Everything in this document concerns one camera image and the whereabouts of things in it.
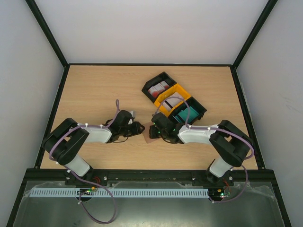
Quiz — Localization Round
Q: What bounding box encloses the black card bin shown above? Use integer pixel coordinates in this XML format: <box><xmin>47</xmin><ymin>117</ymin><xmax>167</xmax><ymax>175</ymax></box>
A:
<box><xmin>142</xmin><ymin>72</ymin><xmax>177</xmax><ymax>103</ymax></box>

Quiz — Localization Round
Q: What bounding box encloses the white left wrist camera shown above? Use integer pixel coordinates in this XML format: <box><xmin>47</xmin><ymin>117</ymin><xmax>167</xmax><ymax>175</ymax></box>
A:
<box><xmin>128</xmin><ymin>111</ymin><xmax>136</xmax><ymax>124</ymax></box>

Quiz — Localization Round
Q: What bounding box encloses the red white cards stack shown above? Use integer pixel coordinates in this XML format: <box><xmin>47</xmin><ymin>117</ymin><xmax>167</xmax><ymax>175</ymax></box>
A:
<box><xmin>148</xmin><ymin>81</ymin><xmax>169</xmax><ymax>97</ymax></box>

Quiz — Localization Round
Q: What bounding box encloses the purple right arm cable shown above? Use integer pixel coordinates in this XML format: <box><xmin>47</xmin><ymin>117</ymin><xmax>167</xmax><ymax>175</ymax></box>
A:
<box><xmin>154</xmin><ymin>95</ymin><xmax>255</xmax><ymax>204</ymax></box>

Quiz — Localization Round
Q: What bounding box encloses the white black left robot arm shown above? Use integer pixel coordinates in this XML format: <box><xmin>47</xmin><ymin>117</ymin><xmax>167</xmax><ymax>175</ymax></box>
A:
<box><xmin>42</xmin><ymin>110</ymin><xmax>145</xmax><ymax>177</ymax></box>

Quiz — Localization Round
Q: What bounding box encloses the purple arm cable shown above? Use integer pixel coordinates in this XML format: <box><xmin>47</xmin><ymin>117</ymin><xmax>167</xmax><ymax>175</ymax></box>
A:
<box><xmin>48</xmin><ymin>99</ymin><xmax>117</xmax><ymax>224</ymax></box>
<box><xmin>154</xmin><ymin>95</ymin><xmax>255</xmax><ymax>204</ymax></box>

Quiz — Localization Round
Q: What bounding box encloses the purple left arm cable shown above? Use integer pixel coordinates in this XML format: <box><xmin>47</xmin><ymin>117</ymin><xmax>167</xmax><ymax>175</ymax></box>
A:
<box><xmin>48</xmin><ymin>99</ymin><xmax>117</xmax><ymax>224</ymax></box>

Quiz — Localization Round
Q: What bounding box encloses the teal cards stack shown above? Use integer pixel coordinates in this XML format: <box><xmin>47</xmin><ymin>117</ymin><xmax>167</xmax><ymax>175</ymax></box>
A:
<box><xmin>176</xmin><ymin>106</ymin><xmax>199</xmax><ymax>123</ymax></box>

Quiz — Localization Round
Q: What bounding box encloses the black enclosure frame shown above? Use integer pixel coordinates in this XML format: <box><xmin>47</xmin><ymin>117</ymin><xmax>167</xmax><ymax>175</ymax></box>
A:
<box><xmin>0</xmin><ymin>0</ymin><xmax>303</xmax><ymax>227</ymax></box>

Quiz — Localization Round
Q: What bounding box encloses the white slotted cable duct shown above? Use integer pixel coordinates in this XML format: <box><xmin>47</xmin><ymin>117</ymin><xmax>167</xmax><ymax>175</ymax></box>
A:
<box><xmin>29</xmin><ymin>188</ymin><xmax>209</xmax><ymax>198</ymax></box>

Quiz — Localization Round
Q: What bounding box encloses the black mounting rail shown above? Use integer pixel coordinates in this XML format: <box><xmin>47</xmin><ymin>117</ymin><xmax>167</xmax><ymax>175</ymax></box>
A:
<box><xmin>22</xmin><ymin>168</ymin><xmax>276</xmax><ymax>188</ymax></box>

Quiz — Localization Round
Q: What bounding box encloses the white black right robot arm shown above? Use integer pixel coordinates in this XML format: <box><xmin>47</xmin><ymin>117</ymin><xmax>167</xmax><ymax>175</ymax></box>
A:
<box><xmin>149</xmin><ymin>113</ymin><xmax>254</xmax><ymax>185</ymax></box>

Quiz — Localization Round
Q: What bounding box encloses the yellow card bin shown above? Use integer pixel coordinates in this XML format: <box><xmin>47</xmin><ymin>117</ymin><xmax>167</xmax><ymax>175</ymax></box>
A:
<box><xmin>154</xmin><ymin>84</ymin><xmax>191</xmax><ymax>117</ymax></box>

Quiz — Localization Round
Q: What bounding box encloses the black bin with teal cards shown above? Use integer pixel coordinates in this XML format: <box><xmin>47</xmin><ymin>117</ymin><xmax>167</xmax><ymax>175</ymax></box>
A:
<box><xmin>168</xmin><ymin>97</ymin><xmax>207</xmax><ymax>124</ymax></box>

